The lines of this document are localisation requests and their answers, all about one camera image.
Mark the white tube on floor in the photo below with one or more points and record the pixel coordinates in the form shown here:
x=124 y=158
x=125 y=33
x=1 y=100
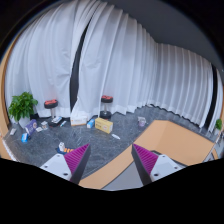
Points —
x=115 y=136

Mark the black tray with items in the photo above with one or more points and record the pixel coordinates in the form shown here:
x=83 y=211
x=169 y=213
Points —
x=56 y=121

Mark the small green plant right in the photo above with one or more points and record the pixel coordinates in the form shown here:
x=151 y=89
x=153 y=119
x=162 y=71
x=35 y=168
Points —
x=218 y=124

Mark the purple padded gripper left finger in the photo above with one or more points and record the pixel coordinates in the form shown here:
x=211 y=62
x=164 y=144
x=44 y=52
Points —
x=69 y=166

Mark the white curtain panel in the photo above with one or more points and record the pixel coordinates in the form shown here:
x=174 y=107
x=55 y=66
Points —
x=40 y=62
x=119 y=58

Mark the white curtain left panel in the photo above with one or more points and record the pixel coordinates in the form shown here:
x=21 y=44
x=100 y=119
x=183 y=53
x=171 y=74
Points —
x=40 y=62

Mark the yellow cardboard box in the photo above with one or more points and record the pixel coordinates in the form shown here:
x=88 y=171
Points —
x=104 y=125

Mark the white curtain right panel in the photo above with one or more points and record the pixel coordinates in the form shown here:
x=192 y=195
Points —
x=119 y=58

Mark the purple box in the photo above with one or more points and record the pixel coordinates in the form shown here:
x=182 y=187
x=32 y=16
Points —
x=31 y=126

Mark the small blue box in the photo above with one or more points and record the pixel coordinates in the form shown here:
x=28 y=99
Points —
x=24 y=138

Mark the white box with orange stripe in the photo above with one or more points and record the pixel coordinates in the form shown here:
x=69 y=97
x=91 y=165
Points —
x=80 y=120

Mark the white bottle on blue base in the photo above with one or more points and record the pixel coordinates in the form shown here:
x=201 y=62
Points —
x=61 y=147

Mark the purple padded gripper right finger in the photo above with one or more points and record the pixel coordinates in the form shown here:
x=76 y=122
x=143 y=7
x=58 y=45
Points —
x=152 y=167

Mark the purple transparent cup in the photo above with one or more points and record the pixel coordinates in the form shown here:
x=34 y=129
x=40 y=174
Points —
x=141 y=121

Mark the green potted plant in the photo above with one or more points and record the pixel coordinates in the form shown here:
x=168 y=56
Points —
x=21 y=108

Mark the blue and white carton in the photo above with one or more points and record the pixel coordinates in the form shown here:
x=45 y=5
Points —
x=90 y=123

